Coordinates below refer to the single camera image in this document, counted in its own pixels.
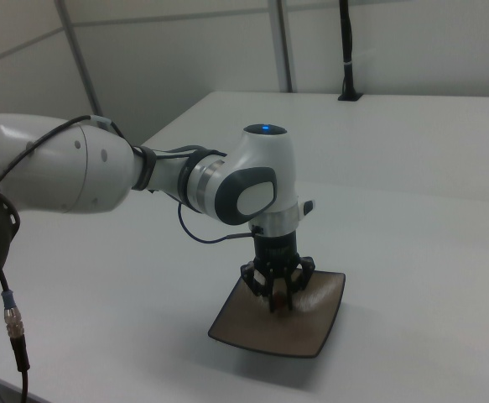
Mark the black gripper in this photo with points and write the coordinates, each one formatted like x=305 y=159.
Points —
x=275 y=249

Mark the red strawberry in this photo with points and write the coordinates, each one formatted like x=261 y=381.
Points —
x=281 y=300

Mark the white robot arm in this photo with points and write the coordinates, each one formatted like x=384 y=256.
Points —
x=59 y=168

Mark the square brown ceramic plate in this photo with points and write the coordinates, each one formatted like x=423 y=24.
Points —
x=269 y=331

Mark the grey metal partition post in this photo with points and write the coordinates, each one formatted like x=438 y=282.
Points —
x=80 y=63
x=284 y=42

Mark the black camera pole with base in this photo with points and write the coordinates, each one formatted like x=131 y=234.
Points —
x=346 y=50

